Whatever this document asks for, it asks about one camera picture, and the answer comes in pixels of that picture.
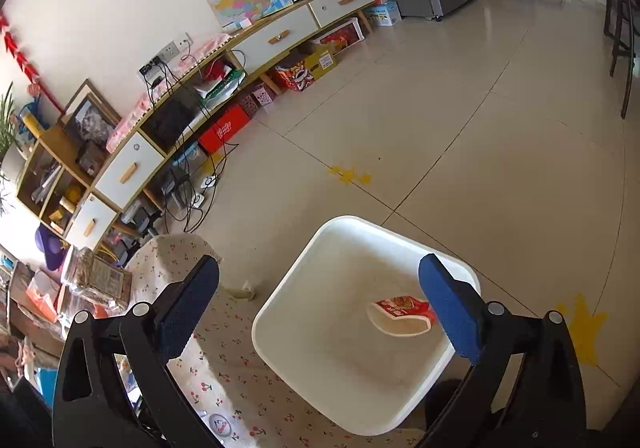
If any red snack wrapper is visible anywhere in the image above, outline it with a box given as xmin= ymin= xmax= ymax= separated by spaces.
xmin=367 ymin=295 xmax=437 ymax=338

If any white plastic trash bin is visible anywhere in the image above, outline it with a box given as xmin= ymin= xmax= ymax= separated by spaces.
xmin=252 ymin=216 xmax=454 ymax=436

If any cherry print tablecloth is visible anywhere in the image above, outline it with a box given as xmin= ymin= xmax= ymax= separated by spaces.
xmin=117 ymin=232 xmax=426 ymax=448

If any open wooden shelf unit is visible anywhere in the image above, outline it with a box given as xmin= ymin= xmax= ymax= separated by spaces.
xmin=17 ymin=124 xmax=93 ymax=240

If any long wooden TV cabinet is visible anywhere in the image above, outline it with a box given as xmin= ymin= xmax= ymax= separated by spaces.
xmin=65 ymin=0 xmax=374 ymax=250

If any framed picture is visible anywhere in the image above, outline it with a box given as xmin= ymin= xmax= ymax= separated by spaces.
xmin=58 ymin=80 xmax=120 ymax=150

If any red gift box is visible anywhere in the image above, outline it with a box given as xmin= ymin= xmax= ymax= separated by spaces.
xmin=198 ymin=104 xmax=250 ymax=154

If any dark wooden chair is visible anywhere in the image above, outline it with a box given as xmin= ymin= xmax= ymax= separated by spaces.
xmin=603 ymin=0 xmax=639 ymax=120

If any red yellow snack carton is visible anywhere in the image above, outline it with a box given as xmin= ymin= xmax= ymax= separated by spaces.
xmin=271 ymin=46 xmax=336 ymax=92

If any red firecracker string decoration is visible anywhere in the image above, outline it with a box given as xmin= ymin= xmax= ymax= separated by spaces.
xmin=0 ymin=14 xmax=65 ymax=114

